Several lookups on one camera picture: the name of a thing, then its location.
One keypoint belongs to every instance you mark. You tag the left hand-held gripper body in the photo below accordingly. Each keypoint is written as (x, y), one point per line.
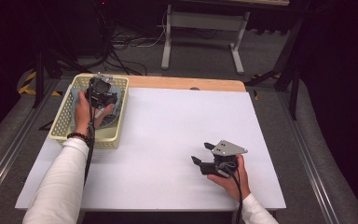
(101, 90)

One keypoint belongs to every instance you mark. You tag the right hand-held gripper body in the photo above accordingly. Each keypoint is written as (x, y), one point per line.
(228, 148)

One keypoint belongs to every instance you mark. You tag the light blue denim shorts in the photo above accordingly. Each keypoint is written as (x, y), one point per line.
(118, 109)

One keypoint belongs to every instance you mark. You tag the pale yellow plastic basket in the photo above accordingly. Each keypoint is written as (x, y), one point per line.
(108, 140)

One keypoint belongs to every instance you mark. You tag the person's left hand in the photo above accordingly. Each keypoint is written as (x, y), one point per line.
(80, 115)

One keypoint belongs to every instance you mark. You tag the person's right hand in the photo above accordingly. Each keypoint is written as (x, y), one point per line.
(245, 186)

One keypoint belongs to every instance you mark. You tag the black metal stand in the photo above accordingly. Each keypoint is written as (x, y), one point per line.
(38, 77)
(293, 93)

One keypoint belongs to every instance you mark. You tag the wooden table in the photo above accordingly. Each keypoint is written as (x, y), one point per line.
(167, 82)

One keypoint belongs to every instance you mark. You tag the aluminium floor rail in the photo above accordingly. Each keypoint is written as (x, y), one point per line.
(9, 155)
(310, 168)

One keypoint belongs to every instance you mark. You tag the white metal desk frame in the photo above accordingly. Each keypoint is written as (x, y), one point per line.
(205, 20)

